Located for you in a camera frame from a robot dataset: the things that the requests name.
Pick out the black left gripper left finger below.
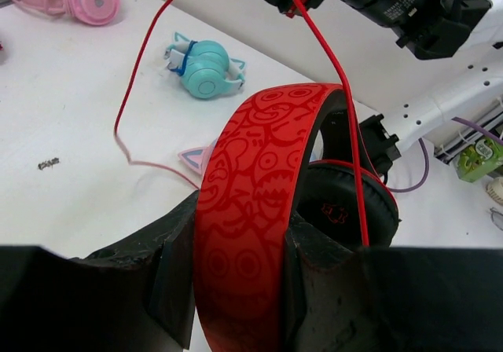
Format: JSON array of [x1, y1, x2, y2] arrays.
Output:
[[1, 193, 197, 351]]

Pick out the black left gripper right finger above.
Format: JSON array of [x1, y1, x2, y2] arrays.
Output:
[[283, 216, 502, 351]]

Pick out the red black headphones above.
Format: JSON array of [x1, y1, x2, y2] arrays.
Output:
[[193, 64, 398, 351]]

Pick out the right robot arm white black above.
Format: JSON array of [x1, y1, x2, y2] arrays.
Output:
[[264, 0, 502, 173]]

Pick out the teal cat-ear headphones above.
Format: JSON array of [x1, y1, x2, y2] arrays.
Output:
[[163, 31, 246, 100]]

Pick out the pink blue cat-ear headphones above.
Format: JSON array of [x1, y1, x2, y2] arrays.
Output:
[[178, 140, 217, 177]]

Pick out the small metal screw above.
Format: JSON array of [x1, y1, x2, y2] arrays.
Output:
[[37, 157, 60, 171]]

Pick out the green white small box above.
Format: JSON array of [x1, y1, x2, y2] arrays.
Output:
[[454, 137, 502, 182]]

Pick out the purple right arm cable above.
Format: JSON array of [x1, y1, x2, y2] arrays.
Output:
[[387, 115, 503, 194]]

